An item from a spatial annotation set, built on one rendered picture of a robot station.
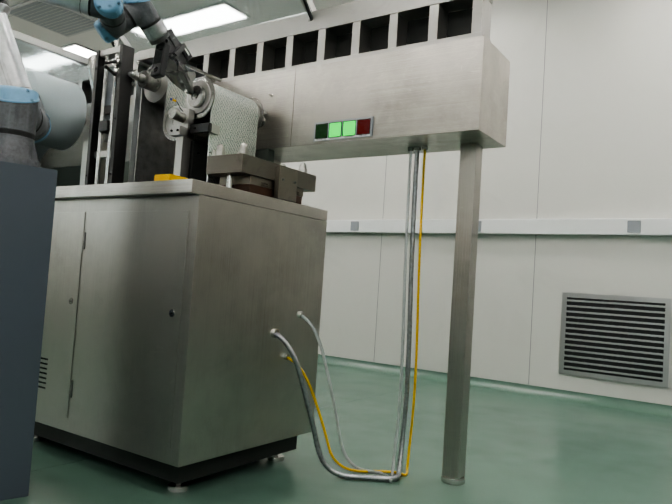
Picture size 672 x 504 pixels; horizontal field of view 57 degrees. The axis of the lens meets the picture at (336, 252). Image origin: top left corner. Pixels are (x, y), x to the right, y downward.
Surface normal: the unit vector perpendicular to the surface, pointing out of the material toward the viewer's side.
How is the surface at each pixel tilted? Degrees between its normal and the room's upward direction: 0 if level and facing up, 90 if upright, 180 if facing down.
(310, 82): 90
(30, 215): 90
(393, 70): 90
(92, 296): 90
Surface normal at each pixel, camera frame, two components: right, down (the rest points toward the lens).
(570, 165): -0.56, -0.08
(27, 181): 0.67, 0.00
